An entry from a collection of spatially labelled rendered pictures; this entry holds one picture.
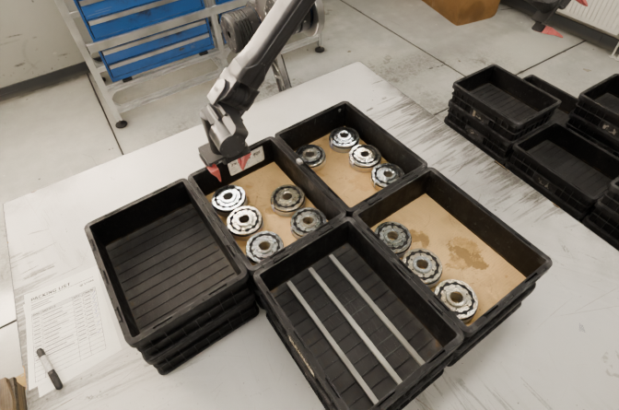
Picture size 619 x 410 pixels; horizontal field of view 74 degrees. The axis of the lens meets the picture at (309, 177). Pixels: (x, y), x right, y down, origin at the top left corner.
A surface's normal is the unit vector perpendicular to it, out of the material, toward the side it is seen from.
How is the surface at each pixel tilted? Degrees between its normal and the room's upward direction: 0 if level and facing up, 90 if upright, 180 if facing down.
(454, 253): 0
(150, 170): 0
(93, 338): 0
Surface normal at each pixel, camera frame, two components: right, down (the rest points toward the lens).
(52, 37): 0.53, 0.61
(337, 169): -0.05, -0.68
